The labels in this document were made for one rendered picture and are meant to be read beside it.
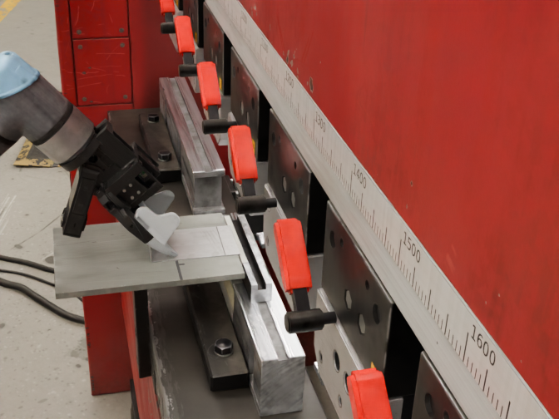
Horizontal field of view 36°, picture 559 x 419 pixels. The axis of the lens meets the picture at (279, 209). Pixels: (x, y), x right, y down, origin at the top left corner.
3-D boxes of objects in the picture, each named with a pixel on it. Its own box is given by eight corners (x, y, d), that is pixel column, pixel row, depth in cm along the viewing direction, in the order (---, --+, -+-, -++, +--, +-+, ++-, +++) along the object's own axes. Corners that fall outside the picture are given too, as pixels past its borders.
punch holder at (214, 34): (201, 109, 128) (200, 1, 120) (257, 105, 130) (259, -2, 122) (220, 151, 116) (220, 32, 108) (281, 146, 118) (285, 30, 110)
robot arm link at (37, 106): (-32, 77, 113) (13, 36, 111) (31, 132, 118) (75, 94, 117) (-41, 101, 106) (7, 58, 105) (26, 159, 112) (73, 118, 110)
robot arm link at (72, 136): (32, 154, 112) (34, 129, 119) (58, 176, 114) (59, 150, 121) (74, 117, 110) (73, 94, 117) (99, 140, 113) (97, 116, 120)
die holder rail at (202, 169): (160, 115, 202) (159, 77, 198) (185, 113, 204) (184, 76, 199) (194, 217, 160) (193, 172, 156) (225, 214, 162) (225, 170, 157)
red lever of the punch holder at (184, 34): (171, 13, 122) (180, 73, 118) (200, 12, 123) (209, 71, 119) (170, 20, 123) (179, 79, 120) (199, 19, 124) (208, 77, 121)
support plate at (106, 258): (52, 234, 131) (52, 228, 131) (221, 218, 137) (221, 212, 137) (56, 299, 116) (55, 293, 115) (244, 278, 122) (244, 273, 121)
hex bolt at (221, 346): (212, 347, 122) (212, 337, 121) (230, 344, 122) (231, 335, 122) (215, 358, 119) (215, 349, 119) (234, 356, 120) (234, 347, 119)
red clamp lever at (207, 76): (194, 59, 105) (205, 130, 101) (226, 57, 106) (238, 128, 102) (192, 66, 106) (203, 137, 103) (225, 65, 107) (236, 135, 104)
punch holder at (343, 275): (312, 358, 78) (322, 199, 70) (399, 347, 80) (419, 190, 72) (366, 480, 65) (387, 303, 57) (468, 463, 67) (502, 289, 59)
